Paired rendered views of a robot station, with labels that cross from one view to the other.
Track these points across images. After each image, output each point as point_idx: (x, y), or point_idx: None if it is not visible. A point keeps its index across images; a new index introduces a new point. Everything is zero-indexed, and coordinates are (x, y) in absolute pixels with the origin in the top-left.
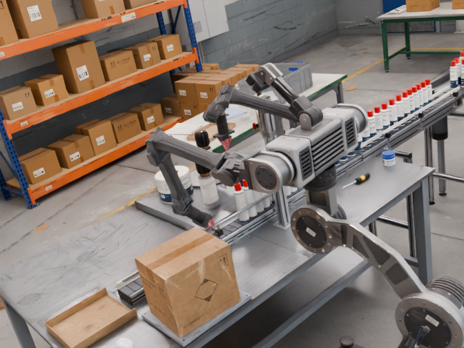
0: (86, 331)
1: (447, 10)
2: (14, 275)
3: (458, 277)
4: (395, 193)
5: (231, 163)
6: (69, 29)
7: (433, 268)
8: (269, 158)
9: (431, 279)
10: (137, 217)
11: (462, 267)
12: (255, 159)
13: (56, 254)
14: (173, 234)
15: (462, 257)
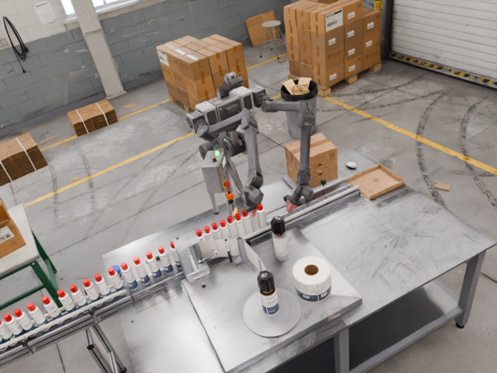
0: (376, 177)
1: None
2: (463, 237)
3: (117, 336)
4: (151, 235)
5: (269, 98)
6: None
7: (120, 354)
8: (254, 89)
9: (207, 150)
10: (358, 283)
11: (103, 346)
12: (260, 87)
13: (432, 253)
14: (322, 245)
15: (91, 358)
